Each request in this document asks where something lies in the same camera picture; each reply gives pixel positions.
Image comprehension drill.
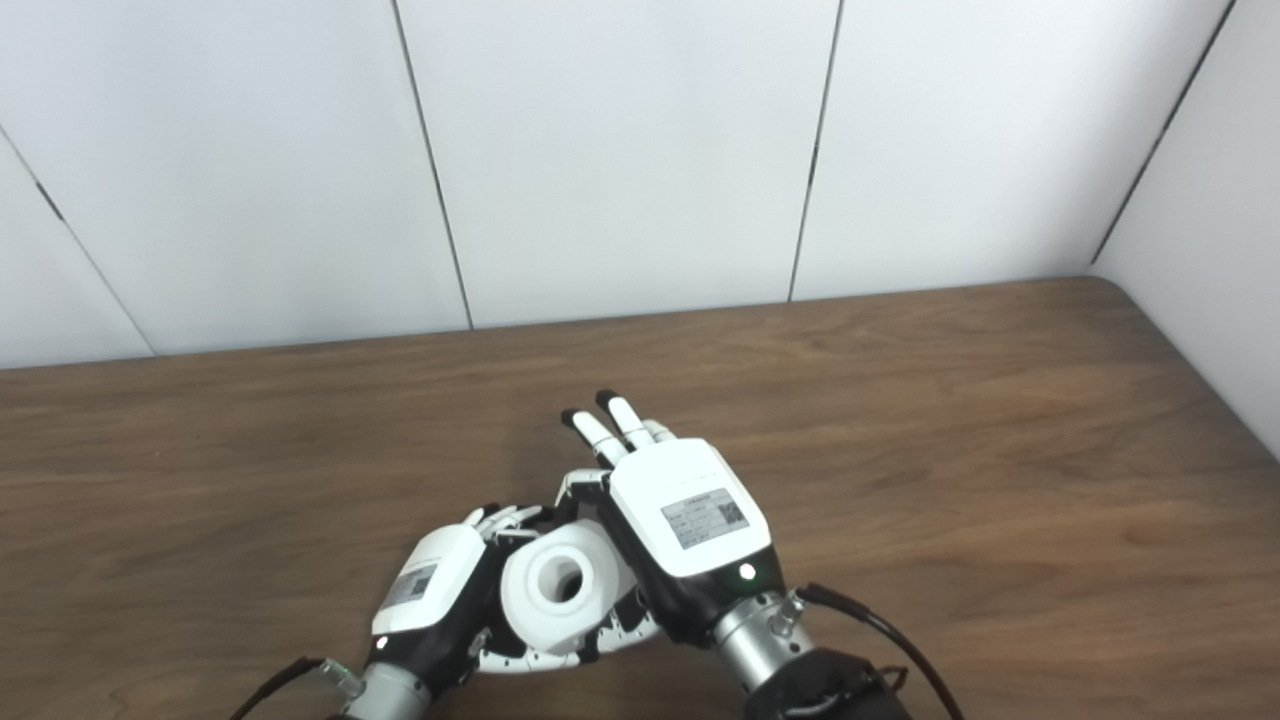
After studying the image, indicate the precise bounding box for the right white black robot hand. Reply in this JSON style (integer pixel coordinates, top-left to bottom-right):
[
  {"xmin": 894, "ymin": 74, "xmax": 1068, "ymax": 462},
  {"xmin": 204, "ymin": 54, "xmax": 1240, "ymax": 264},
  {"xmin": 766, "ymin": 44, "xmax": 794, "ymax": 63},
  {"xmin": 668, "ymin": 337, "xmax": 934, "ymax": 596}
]
[{"xmin": 554, "ymin": 389, "xmax": 787, "ymax": 653}]

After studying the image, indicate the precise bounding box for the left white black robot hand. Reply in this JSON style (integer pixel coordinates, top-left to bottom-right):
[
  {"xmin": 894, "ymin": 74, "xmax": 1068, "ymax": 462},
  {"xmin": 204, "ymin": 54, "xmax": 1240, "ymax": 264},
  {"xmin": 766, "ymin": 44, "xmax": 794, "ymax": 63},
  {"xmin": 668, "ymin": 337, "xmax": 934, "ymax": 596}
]
[{"xmin": 366, "ymin": 504, "xmax": 601, "ymax": 693}]

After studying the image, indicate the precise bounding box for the round white plastic piece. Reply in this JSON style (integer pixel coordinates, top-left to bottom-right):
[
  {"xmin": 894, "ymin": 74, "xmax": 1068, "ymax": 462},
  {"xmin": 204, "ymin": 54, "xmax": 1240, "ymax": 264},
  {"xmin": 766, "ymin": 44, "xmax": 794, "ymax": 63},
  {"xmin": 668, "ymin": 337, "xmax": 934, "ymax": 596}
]
[{"xmin": 499, "ymin": 520, "xmax": 638, "ymax": 654}]

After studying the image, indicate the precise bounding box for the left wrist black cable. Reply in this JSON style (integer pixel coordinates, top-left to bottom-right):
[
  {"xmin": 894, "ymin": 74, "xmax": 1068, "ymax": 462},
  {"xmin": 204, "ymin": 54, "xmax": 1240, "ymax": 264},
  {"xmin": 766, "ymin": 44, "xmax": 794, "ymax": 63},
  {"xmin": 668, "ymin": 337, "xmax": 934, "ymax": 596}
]
[{"xmin": 228, "ymin": 654, "xmax": 333, "ymax": 720}]

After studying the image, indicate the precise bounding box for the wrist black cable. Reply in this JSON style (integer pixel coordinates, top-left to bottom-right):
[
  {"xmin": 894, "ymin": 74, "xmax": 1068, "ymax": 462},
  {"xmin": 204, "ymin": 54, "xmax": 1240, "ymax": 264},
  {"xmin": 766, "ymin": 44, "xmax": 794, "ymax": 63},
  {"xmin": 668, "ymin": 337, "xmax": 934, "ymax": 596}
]
[
  {"xmin": 794, "ymin": 582, "xmax": 967, "ymax": 720},
  {"xmin": 228, "ymin": 654, "xmax": 333, "ymax": 720}
]

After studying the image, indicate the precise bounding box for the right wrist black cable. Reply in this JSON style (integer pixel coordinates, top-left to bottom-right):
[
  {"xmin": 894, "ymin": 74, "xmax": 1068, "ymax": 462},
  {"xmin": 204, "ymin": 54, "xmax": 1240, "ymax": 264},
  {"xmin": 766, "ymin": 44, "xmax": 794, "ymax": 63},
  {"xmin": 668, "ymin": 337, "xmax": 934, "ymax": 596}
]
[{"xmin": 794, "ymin": 582, "xmax": 967, "ymax": 720}]

